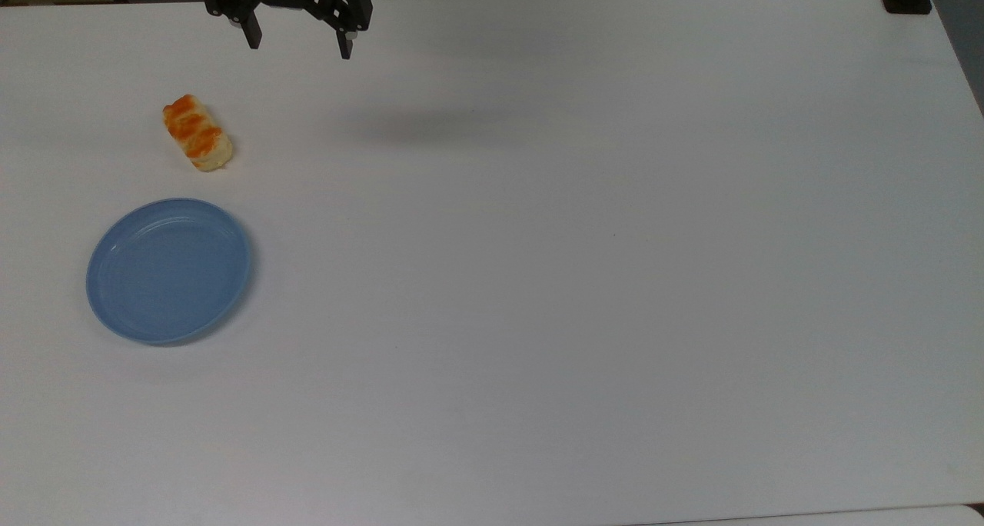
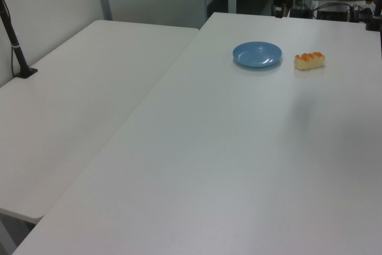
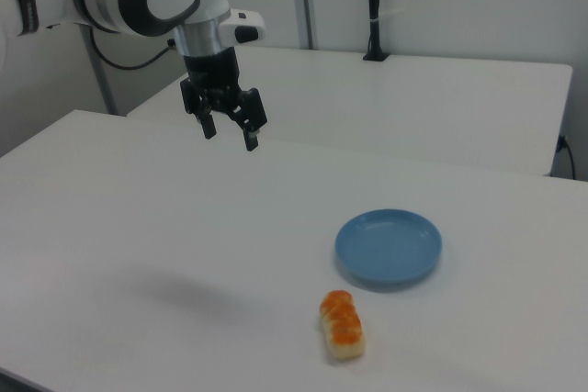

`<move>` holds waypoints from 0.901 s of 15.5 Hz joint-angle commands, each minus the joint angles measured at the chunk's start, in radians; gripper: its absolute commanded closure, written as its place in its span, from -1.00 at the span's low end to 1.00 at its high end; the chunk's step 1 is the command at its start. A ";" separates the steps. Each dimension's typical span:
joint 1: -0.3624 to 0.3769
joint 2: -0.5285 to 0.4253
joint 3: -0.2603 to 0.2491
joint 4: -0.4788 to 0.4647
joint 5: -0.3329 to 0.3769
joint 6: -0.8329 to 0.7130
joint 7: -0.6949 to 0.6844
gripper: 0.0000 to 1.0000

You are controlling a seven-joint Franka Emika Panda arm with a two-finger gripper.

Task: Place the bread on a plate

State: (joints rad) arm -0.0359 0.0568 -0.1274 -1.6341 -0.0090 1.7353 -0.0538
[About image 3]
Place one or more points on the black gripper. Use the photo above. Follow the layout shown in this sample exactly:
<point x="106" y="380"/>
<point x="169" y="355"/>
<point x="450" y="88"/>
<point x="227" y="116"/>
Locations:
<point x="212" y="75"/>

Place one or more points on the orange topped bread loaf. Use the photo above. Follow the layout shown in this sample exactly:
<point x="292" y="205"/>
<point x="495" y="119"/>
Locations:
<point x="342" y="325"/>

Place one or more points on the blue round plate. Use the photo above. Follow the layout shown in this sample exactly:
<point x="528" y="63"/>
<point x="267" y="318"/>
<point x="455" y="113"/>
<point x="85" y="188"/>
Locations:
<point x="388" y="247"/>

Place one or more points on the white side table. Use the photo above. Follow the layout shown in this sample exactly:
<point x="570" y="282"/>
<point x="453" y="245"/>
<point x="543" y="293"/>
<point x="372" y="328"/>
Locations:
<point x="404" y="103"/>

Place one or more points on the black pole with clamp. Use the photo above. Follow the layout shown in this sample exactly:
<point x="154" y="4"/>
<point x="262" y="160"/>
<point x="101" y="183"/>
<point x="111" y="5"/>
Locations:
<point x="374" y="6"/>

